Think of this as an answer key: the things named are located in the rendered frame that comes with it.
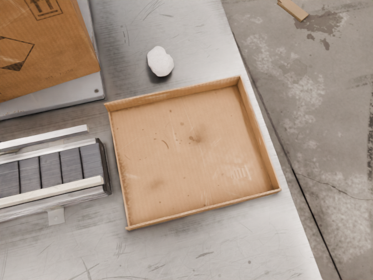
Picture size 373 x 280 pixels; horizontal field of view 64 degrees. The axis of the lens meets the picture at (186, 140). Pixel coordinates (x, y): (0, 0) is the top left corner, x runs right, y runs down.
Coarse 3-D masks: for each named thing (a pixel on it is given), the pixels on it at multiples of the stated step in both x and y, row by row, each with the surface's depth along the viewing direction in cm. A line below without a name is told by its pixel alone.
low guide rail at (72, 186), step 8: (96, 176) 52; (64, 184) 52; (72, 184) 52; (80, 184) 52; (88, 184) 52; (96, 184) 53; (32, 192) 51; (40, 192) 51; (48, 192) 51; (56, 192) 52; (64, 192) 53; (0, 200) 51; (8, 200) 51; (16, 200) 51; (24, 200) 51; (32, 200) 52
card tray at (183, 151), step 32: (160, 96) 65; (192, 96) 67; (224, 96) 67; (128, 128) 64; (160, 128) 64; (192, 128) 65; (224, 128) 65; (256, 128) 62; (128, 160) 62; (160, 160) 62; (192, 160) 62; (224, 160) 62; (256, 160) 62; (128, 192) 60; (160, 192) 60; (192, 192) 60; (224, 192) 60; (256, 192) 60; (128, 224) 58
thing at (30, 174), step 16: (96, 144) 58; (32, 160) 57; (48, 160) 57; (64, 160) 57; (80, 160) 57; (96, 160) 57; (0, 176) 56; (16, 176) 56; (32, 176) 56; (48, 176) 56; (64, 176) 56; (80, 176) 56; (0, 192) 55; (16, 192) 55; (0, 208) 56
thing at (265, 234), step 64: (128, 0) 77; (192, 0) 77; (128, 64) 70; (192, 64) 71; (0, 128) 64; (64, 128) 64; (0, 256) 56; (64, 256) 56; (128, 256) 56; (192, 256) 56; (256, 256) 56
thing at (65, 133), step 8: (72, 128) 50; (80, 128) 50; (88, 128) 52; (32, 136) 50; (40, 136) 50; (48, 136) 50; (56, 136) 50; (64, 136) 50; (72, 136) 51; (0, 144) 49; (8, 144) 49; (16, 144) 49; (24, 144) 50; (32, 144) 50; (0, 152) 50
